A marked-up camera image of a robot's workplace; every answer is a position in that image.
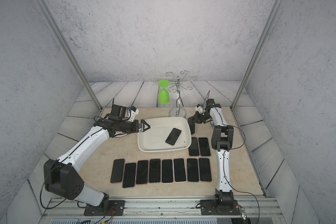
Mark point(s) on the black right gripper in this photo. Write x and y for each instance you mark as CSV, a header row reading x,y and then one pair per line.
x,y
196,119

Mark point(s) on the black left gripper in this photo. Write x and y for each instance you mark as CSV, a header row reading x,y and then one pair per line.
x,y
136,128

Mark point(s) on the white plastic storage box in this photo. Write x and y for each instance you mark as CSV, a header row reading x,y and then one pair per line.
x,y
153,140

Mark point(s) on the dark phone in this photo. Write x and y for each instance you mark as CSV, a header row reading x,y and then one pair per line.
x,y
194,147

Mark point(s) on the black phone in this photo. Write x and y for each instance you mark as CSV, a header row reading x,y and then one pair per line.
x,y
205,170
179,170
192,170
129,175

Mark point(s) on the phone with purple clear case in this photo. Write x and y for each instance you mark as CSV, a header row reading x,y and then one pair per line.
x,y
117,171

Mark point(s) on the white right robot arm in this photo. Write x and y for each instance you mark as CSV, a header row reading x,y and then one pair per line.
x,y
221,142

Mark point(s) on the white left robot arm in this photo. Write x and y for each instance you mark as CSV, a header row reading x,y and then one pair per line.
x,y
61,176

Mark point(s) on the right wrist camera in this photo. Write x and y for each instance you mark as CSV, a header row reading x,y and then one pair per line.
x,y
199,108

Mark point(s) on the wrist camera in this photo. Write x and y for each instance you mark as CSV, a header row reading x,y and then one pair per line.
x,y
124,113
199,108

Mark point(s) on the silver wire glass rack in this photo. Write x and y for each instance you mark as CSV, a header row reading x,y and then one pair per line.
x,y
178,82

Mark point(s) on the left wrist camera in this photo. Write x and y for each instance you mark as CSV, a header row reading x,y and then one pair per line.
x,y
124,113

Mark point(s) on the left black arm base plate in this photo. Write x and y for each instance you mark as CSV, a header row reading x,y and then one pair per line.
x,y
107,208

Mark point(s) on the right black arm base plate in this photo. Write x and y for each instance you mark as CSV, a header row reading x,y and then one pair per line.
x,y
209,208

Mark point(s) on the aluminium rail front frame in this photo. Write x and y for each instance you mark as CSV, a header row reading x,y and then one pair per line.
x,y
180,210

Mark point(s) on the right aluminium frame post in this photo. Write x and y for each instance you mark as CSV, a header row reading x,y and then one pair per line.
x,y
259,47

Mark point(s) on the aluminium frame post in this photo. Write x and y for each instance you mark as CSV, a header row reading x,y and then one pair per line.
x,y
48,17
259,47

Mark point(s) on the left aluminium frame post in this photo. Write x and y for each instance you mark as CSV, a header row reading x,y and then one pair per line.
x,y
48,17

